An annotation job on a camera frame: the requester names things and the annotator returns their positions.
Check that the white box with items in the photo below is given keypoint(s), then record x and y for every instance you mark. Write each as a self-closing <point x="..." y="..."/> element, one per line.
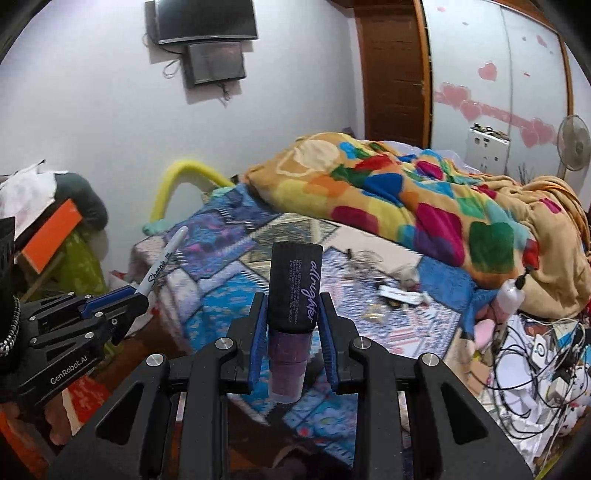
<point x="488" y="149"/>

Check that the clear plastic bag yellow item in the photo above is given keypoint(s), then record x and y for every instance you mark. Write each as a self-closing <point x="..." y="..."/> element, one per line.
<point x="375" y="316"/>

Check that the white standing fan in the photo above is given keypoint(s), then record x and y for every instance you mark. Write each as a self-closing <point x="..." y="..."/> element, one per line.
<point x="573" y="145"/>

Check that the blue patterned bed cover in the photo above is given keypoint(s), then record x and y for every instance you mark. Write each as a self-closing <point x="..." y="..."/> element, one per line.
<point x="236" y="246"/>

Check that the brown wooden door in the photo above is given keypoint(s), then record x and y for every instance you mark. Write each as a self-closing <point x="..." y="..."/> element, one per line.
<point x="396" y="71"/>

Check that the white wardrobe pink hearts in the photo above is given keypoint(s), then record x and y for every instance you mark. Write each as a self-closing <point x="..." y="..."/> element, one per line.
<point x="497" y="68"/>

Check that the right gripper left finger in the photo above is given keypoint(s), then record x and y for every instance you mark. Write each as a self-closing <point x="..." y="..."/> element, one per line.
<point x="131" y="434"/>

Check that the yellow foam tube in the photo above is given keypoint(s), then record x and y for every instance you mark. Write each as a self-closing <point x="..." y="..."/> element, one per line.
<point x="180" y="172"/>

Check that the colourful heart fleece blanket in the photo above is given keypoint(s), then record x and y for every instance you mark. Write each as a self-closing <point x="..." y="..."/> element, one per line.
<point x="492" y="227"/>

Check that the green patterned cloth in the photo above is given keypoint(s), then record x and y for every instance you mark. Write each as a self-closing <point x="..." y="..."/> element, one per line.
<point x="79" y="270"/>

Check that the white cloth pile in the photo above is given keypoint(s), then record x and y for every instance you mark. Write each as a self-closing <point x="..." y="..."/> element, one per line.
<point x="26" y="194"/>

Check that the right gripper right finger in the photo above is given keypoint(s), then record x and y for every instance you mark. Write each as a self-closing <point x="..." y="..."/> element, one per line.
<point x="452" y="435"/>

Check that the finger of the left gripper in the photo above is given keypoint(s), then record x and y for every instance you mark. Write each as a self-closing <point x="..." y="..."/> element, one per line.
<point x="84" y="306"/>
<point x="60" y="332"/>

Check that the black purple cosmetic tube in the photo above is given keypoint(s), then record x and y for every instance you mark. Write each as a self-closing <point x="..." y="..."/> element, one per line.
<point x="292" y="314"/>

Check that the black grey Sharpie marker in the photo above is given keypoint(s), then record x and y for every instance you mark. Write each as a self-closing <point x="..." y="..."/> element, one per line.
<point x="151" y="277"/>

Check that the orange cardboard box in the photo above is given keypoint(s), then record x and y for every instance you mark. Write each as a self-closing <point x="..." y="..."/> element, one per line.
<point x="49" y="237"/>

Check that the black wall box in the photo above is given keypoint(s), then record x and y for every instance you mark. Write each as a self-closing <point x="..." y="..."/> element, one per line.
<point x="212" y="63"/>

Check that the wall mounted black television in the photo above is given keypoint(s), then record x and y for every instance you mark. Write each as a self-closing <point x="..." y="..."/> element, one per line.
<point x="181" y="21"/>

